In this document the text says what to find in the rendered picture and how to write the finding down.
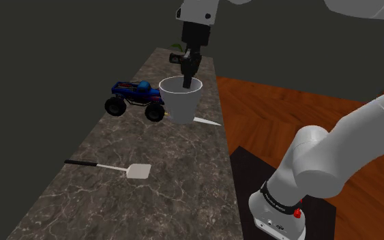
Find dark robot stand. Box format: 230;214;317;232
228;145;338;240

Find blue toy monster truck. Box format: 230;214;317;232
104;80;166;123

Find spatula with black handle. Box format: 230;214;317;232
63;159;153;180

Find small black box-shaped object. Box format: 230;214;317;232
168;52;183;65

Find white blade knife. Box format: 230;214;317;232
164;112;223;127

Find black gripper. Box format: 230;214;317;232
179;20;211;89

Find white cup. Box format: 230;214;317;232
158;75;204;125

